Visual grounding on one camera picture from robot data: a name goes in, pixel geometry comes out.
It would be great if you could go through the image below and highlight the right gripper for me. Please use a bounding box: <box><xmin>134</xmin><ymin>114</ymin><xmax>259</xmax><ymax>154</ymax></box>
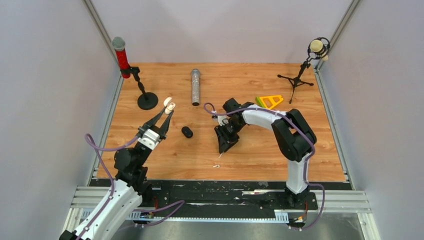
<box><xmin>214</xmin><ymin>120</ymin><xmax>245</xmax><ymax>155</ymax></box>

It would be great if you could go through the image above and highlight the white earbud case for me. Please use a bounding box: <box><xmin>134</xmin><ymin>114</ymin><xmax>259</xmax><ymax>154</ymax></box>
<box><xmin>163</xmin><ymin>97</ymin><xmax>176</xmax><ymax>115</ymax></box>

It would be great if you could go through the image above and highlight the black earbud charging case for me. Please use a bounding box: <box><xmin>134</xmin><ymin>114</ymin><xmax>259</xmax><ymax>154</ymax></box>
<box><xmin>181</xmin><ymin>126</ymin><xmax>194</xmax><ymax>138</ymax></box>

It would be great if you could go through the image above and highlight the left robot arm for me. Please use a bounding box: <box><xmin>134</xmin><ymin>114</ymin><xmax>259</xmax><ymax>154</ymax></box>
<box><xmin>59</xmin><ymin>103</ymin><xmax>175</xmax><ymax>240</ymax></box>

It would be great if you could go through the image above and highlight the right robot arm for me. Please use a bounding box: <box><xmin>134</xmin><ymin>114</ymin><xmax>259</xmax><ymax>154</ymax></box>
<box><xmin>209</xmin><ymin>98</ymin><xmax>317</xmax><ymax>209</ymax></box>

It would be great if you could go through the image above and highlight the green toy brick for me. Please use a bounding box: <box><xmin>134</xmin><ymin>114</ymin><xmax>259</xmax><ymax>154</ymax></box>
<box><xmin>255</xmin><ymin>96</ymin><xmax>267</xmax><ymax>108</ymax></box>

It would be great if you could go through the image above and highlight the yellow triangular plastic piece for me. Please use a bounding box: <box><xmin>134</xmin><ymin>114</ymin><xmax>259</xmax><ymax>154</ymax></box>
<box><xmin>260</xmin><ymin>95</ymin><xmax>284</xmax><ymax>110</ymax></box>

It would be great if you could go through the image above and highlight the silver glitter microphone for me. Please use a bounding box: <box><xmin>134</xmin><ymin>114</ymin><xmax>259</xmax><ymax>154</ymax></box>
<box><xmin>191</xmin><ymin>68</ymin><xmax>201</xmax><ymax>106</ymax></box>

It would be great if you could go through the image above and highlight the red glitter microphone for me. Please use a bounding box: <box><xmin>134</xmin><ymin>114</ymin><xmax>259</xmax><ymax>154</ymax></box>
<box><xmin>111</xmin><ymin>36</ymin><xmax>131</xmax><ymax>79</ymax></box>

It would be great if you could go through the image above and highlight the black tripod mic stand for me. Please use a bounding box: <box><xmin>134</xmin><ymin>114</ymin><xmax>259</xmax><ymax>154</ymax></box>
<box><xmin>277</xmin><ymin>37</ymin><xmax>331</xmax><ymax>104</ymax></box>

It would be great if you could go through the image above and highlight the beige condenser microphone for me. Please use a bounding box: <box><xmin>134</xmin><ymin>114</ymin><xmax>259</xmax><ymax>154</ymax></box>
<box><xmin>309</xmin><ymin>39</ymin><xmax>330</xmax><ymax>61</ymax></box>

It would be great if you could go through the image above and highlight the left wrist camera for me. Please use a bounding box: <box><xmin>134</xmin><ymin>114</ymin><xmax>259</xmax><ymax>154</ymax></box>
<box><xmin>137</xmin><ymin>129</ymin><xmax>161</xmax><ymax>150</ymax></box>

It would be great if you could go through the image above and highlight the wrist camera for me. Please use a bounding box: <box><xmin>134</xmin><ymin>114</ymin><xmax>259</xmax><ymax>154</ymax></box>
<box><xmin>137</xmin><ymin>129</ymin><xmax>161</xmax><ymax>150</ymax></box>
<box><xmin>217</xmin><ymin>115</ymin><xmax>229</xmax><ymax>126</ymax></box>

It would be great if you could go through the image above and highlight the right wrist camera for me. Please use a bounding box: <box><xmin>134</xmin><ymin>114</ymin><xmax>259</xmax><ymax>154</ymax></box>
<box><xmin>217</xmin><ymin>115</ymin><xmax>229</xmax><ymax>126</ymax></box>

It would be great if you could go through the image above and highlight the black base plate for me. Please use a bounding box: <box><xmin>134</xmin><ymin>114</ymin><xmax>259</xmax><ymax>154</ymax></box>
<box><xmin>140</xmin><ymin>180</ymin><xmax>320</xmax><ymax>219</ymax></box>

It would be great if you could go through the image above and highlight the slotted cable duct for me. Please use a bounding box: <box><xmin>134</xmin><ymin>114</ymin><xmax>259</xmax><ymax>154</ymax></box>
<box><xmin>125</xmin><ymin>208</ymin><xmax>290</xmax><ymax>223</ymax></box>

